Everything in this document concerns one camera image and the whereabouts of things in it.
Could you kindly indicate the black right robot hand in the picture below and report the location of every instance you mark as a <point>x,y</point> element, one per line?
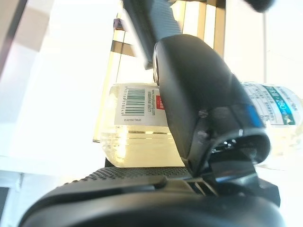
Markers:
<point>194,82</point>

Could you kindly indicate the yellow drink bottle white cap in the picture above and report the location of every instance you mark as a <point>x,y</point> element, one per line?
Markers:
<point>139,142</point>

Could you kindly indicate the orange window with dark frame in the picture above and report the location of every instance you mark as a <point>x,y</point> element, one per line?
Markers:
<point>116,46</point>

